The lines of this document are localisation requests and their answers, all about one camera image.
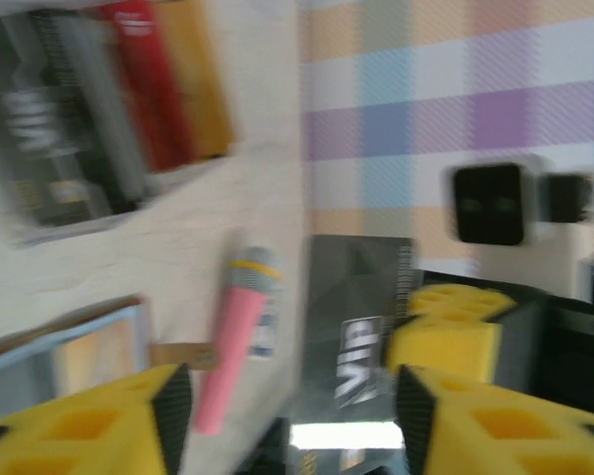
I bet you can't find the gold credit card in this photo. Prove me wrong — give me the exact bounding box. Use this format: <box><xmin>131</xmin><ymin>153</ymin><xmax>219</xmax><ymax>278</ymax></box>
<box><xmin>152</xmin><ymin>0</ymin><xmax>234</xmax><ymax>159</ymax></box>

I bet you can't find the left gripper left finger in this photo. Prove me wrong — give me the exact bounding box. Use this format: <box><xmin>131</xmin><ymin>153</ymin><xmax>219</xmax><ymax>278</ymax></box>
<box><xmin>0</xmin><ymin>362</ymin><xmax>195</xmax><ymax>475</ymax></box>

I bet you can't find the brown leather card holder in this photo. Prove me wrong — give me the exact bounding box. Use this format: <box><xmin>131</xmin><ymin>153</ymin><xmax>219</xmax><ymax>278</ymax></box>
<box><xmin>0</xmin><ymin>295</ymin><xmax>219</xmax><ymax>397</ymax></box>

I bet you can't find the red credit card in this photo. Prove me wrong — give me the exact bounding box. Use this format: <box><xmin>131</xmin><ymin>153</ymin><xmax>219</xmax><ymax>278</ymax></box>
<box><xmin>101</xmin><ymin>0</ymin><xmax>194</xmax><ymax>172</ymax></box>

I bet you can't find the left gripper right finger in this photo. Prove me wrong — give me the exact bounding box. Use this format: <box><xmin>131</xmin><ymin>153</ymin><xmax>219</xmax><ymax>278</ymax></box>
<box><xmin>394</xmin><ymin>363</ymin><xmax>594</xmax><ymax>475</ymax></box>

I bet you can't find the clear acrylic card stand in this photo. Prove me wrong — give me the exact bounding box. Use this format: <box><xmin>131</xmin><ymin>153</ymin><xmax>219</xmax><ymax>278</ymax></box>
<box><xmin>0</xmin><ymin>0</ymin><xmax>240</xmax><ymax>248</ymax></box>

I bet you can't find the pink toy microphone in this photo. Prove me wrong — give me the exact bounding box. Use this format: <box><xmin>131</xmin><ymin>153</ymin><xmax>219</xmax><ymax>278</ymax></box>
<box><xmin>192</xmin><ymin>245</ymin><xmax>284</xmax><ymax>436</ymax></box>

